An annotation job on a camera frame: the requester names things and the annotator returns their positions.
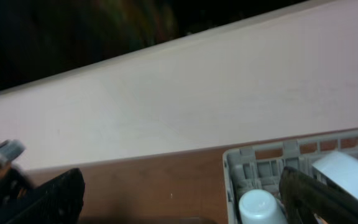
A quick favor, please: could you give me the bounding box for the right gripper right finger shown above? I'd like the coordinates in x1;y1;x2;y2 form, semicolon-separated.
279;167;358;223

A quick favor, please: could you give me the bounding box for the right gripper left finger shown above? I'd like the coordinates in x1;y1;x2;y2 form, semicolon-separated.
0;169;85;224

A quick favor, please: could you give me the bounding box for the light blue cup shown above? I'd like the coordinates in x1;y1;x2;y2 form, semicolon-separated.
239;189;288;224

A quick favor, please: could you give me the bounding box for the light blue rice bowl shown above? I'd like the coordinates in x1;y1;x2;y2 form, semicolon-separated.
312;151;358;199

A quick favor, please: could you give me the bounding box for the grey dishwasher rack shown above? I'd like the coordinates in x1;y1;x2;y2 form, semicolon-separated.
223;129;358;224

